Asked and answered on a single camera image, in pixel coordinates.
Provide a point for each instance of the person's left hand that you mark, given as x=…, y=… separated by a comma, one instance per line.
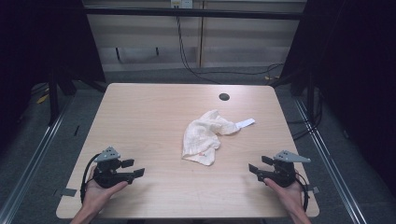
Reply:
x=99, y=194

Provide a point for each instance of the small black floor strip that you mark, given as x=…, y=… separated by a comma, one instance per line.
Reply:
x=76, y=130

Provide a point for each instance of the white towel with label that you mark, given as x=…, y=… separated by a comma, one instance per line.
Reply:
x=202, y=140

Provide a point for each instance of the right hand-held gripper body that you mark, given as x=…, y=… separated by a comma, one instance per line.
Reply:
x=281, y=174

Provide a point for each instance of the grey tape piece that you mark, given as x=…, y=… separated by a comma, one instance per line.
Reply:
x=67, y=192
x=313, y=189

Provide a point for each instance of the person's right hand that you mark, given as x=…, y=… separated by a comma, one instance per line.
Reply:
x=288, y=194

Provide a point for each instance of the dark curtain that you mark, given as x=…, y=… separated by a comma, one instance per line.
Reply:
x=358, y=77
x=37, y=46

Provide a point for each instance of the yellow floor object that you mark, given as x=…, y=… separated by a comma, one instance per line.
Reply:
x=42, y=99

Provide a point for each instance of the black horizontal bar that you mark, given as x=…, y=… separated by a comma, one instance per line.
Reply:
x=193, y=13

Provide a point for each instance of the metal floor rail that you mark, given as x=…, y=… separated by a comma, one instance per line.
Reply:
x=330, y=161
x=34, y=161

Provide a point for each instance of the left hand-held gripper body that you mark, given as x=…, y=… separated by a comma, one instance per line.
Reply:
x=107, y=174

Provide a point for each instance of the dark round table grommet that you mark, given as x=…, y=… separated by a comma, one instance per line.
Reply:
x=224, y=96

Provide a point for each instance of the white wall power outlet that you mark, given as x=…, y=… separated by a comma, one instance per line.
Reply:
x=182, y=3

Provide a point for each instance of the black metal stand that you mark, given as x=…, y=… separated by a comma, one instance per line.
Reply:
x=53, y=99

